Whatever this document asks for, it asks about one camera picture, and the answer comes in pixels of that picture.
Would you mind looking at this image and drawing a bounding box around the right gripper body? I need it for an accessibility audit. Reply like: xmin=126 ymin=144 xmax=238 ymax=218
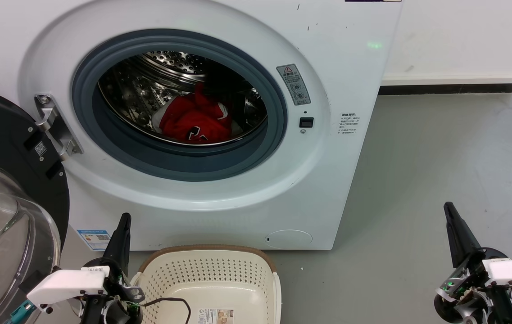
xmin=434 ymin=247 xmax=512 ymax=324

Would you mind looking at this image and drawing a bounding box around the blue energy label sticker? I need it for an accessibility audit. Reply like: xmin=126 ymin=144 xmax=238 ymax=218
xmin=77 ymin=229 xmax=112 ymax=252

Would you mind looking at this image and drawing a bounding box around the small printed text label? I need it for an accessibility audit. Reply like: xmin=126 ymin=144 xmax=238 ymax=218
xmin=339 ymin=112 xmax=360 ymax=136

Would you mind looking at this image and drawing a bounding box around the teal cable connector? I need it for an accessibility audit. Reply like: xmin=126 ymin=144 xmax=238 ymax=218
xmin=6 ymin=301 xmax=36 ymax=324

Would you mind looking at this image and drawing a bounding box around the red and white garment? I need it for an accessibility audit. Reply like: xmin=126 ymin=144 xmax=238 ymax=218
xmin=151 ymin=82 xmax=233 ymax=145

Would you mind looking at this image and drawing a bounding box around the grey warning sticker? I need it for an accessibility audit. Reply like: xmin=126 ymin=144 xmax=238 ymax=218
xmin=276 ymin=64 xmax=311 ymax=106

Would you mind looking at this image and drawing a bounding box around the metal door hinge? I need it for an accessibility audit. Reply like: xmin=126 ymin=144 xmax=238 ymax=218
xmin=34 ymin=94 xmax=83 ymax=162

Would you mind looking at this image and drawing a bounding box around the grey rubber door gasket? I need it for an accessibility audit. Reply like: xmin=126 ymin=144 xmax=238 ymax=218
xmin=71 ymin=28 xmax=288 ymax=182

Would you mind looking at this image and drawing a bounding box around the cream perforated laundry basket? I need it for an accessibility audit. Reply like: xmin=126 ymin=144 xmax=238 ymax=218
xmin=131 ymin=244 xmax=282 ymax=324

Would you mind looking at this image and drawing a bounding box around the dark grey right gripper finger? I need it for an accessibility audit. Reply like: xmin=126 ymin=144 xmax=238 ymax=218
xmin=444 ymin=202 xmax=482 ymax=269

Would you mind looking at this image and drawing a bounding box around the round white filter cover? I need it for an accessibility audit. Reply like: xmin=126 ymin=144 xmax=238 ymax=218
xmin=264 ymin=229 xmax=313 ymax=249

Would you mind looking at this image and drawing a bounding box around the stainless steel washing machine drum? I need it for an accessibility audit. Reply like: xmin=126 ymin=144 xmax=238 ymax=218
xmin=98 ymin=50 xmax=268 ymax=147

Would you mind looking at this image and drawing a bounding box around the black wall baseboard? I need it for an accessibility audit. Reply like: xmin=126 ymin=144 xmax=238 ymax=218
xmin=378 ymin=83 xmax=512 ymax=96

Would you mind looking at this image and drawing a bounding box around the thin black cable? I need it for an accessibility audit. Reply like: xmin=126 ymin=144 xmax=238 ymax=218
xmin=140 ymin=297 xmax=192 ymax=324

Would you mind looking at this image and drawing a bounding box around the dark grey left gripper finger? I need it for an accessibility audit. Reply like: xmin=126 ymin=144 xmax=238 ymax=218
xmin=103 ymin=213 xmax=131 ymax=276

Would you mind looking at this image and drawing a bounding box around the white front-load washing machine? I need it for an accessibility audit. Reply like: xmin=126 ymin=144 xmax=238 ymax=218
xmin=0 ymin=0 xmax=403 ymax=251

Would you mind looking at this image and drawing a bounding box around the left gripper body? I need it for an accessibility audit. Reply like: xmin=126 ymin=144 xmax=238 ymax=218
xmin=80 ymin=257 xmax=145 ymax=324

